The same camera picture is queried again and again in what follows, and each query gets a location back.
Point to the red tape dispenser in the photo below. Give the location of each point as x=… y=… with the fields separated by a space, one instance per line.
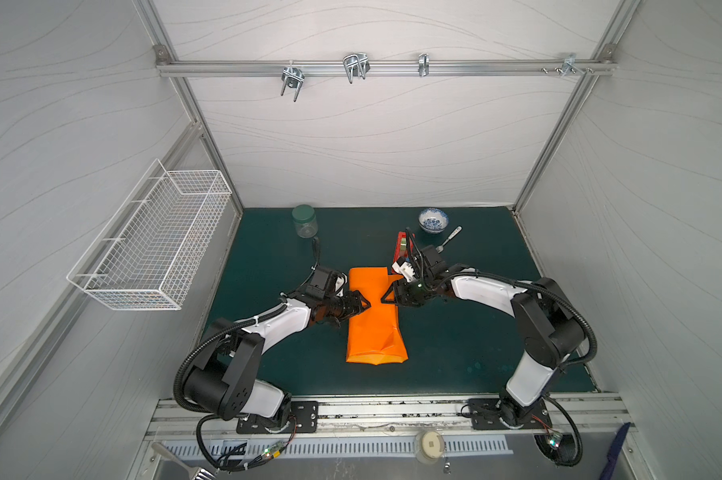
x=401 y=251

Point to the aluminium cross rail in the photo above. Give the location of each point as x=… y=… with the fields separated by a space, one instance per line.
x=378 y=68

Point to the left metal clamp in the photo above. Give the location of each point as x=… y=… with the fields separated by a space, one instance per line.
x=292 y=78

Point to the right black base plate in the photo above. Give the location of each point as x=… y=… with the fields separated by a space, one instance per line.
x=484 y=414

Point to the green table mat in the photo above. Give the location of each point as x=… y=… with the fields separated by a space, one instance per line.
x=453 y=346

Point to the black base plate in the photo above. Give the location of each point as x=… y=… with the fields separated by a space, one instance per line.
x=291 y=416
x=484 y=414

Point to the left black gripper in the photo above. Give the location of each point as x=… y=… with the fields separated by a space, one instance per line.
x=351 y=311

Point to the silver fork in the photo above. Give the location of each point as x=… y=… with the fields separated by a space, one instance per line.
x=440 y=248

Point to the round white puck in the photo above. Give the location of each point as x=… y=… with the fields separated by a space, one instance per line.
x=429 y=447

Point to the right metal bracket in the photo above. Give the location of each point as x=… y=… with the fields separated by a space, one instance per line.
x=568 y=67

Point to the green lid glass jar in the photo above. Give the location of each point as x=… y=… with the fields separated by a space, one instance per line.
x=305 y=221

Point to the middle metal clamp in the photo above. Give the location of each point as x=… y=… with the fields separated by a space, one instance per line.
x=356 y=65

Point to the white wire basket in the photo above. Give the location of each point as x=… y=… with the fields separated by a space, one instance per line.
x=146 y=256

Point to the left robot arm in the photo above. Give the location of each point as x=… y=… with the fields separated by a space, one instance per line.
x=219 y=376

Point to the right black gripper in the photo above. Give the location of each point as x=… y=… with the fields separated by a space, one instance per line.
x=397 y=291

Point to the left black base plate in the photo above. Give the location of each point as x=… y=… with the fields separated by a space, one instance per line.
x=291 y=416

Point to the orange wrapping paper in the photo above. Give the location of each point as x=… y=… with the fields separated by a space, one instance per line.
x=374 y=336

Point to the blue handled tool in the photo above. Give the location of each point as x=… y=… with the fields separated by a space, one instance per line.
x=614 y=452

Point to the blue white ceramic bowl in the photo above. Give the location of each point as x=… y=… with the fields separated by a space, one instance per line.
x=433 y=220

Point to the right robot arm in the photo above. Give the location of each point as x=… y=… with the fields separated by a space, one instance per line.
x=555 y=335

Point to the metal clamp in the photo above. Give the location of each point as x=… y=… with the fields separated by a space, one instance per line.
x=292 y=78
x=356 y=65

